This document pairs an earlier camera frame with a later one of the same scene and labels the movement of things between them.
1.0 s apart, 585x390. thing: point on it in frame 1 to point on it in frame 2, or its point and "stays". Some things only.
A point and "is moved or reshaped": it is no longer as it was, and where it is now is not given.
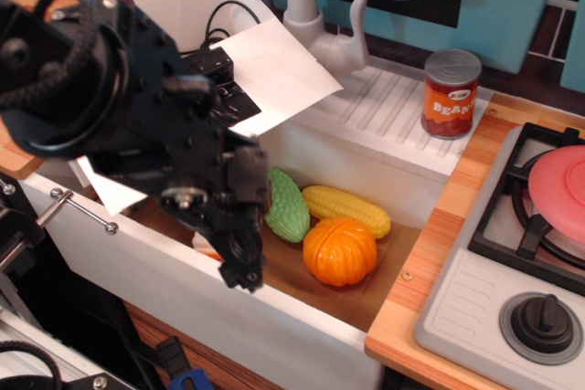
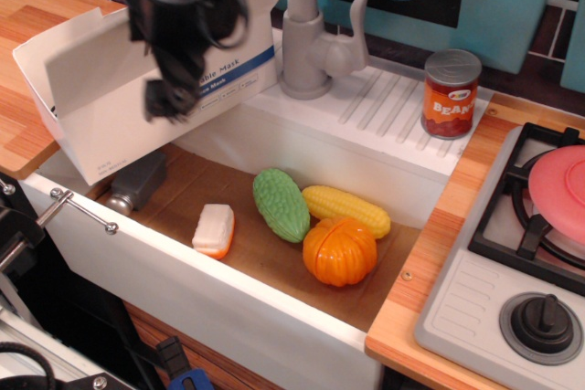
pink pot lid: x=557 y=188 stays
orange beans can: x=450 y=85 stays
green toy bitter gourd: x=289 y=215 stays
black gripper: x=177 y=145 to x=180 y=5
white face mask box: x=213 y=12 is moved or reshaped
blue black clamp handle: x=175 y=363 stays
